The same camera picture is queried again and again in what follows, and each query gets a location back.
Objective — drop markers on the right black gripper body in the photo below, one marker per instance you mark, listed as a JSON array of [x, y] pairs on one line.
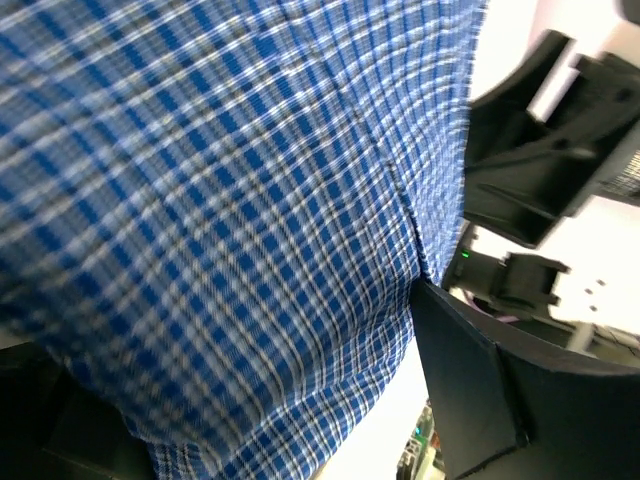
[[523, 175]]

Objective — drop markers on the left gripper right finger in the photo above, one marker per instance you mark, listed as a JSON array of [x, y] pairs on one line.
[[508, 405]]

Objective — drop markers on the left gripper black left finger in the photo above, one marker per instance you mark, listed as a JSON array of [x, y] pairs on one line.
[[52, 428]]

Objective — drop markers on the blue checked long sleeve shirt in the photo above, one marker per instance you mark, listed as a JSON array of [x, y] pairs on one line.
[[212, 212]]

